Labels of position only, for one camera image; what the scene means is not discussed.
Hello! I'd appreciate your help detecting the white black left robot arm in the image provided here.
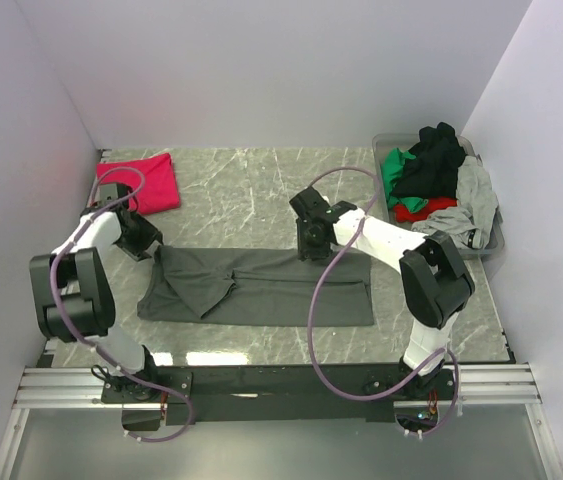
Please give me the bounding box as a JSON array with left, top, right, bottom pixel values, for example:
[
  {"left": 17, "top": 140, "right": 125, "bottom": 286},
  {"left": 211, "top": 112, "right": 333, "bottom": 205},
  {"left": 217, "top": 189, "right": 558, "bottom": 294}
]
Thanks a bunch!
[{"left": 29, "top": 208, "right": 163, "bottom": 402}]

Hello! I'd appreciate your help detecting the aluminium frame rail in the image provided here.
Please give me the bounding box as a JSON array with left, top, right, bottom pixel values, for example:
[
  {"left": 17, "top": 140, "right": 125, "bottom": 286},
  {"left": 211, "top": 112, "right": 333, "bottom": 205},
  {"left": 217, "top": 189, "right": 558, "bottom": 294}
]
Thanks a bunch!
[{"left": 12, "top": 364, "right": 542, "bottom": 410}]

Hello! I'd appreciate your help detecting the red t shirt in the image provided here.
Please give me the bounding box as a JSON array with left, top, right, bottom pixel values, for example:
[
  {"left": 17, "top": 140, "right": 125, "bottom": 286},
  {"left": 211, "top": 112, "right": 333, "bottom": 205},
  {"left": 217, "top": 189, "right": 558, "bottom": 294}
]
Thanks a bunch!
[{"left": 392, "top": 197, "right": 457, "bottom": 223}]

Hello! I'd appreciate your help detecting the light grey t shirt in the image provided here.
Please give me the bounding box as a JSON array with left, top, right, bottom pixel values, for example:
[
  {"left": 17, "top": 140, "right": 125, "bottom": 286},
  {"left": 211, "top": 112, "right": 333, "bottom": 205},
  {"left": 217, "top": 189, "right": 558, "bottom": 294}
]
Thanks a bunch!
[{"left": 411, "top": 156, "right": 499, "bottom": 250}]

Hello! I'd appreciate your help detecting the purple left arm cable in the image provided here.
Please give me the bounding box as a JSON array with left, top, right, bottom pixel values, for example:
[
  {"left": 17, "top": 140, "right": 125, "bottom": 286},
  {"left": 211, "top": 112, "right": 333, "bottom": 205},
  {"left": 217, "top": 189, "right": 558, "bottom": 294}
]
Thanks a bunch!
[{"left": 48, "top": 166, "right": 196, "bottom": 444}]

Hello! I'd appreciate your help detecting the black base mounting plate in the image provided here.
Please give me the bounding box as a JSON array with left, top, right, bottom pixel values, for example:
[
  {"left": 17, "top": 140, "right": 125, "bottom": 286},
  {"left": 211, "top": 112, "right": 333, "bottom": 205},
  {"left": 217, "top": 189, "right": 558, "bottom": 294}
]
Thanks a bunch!
[{"left": 99, "top": 363, "right": 456, "bottom": 431}]

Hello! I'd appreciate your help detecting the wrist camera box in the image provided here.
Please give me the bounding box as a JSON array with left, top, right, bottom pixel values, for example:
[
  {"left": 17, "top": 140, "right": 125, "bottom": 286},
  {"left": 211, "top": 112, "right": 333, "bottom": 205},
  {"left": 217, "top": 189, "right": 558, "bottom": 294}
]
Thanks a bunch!
[
  {"left": 289, "top": 187, "right": 357, "bottom": 224},
  {"left": 92, "top": 182, "right": 132, "bottom": 208}
]

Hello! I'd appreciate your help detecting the black t shirt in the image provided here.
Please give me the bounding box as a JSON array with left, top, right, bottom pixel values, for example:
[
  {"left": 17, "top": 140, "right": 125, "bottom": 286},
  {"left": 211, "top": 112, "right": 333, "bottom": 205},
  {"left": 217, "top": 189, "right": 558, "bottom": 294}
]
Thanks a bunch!
[{"left": 392, "top": 122, "right": 466, "bottom": 199}]

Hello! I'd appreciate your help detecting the dark grey t shirt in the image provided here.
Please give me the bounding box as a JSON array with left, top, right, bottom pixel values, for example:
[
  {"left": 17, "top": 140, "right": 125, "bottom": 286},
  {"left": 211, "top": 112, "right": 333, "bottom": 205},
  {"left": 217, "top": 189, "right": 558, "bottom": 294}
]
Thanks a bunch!
[{"left": 137, "top": 246, "right": 374, "bottom": 327}]

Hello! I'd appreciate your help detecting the folded pink t shirt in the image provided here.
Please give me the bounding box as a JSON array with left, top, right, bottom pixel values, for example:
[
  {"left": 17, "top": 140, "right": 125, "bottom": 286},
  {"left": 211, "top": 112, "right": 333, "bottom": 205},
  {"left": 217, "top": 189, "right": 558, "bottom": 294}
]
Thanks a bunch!
[{"left": 96, "top": 153, "right": 181, "bottom": 215}]

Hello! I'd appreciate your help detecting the green t shirt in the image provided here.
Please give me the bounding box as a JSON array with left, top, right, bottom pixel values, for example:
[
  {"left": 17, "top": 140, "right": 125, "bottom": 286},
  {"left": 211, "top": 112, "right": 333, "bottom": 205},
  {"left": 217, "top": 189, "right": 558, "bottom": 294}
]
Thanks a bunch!
[{"left": 380, "top": 148, "right": 423, "bottom": 210}]

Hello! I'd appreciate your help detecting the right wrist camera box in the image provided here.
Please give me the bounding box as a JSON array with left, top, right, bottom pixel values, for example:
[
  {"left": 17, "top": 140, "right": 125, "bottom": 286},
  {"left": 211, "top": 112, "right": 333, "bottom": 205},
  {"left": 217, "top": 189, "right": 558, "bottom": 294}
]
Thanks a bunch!
[{"left": 289, "top": 187, "right": 357, "bottom": 224}]

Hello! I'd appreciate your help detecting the grey plastic bin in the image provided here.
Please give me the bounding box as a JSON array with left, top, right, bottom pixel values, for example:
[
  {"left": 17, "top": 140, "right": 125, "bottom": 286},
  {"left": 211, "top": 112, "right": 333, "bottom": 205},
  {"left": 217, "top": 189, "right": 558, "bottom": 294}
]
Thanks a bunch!
[{"left": 373, "top": 129, "right": 500, "bottom": 256}]

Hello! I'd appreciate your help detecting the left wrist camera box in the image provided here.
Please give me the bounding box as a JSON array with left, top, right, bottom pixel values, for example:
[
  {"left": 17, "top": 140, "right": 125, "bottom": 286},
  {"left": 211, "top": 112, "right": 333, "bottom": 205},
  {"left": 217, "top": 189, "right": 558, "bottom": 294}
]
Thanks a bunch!
[{"left": 92, "top": 182, "right": 132, "bottom": 208}]

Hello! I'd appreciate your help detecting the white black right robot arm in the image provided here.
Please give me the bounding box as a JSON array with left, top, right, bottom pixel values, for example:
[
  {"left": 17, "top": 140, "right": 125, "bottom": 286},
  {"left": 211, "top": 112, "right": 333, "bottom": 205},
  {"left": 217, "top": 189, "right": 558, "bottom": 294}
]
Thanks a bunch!
[{"left": 290, "top": 199, "right": 475, "bottom": 401}]

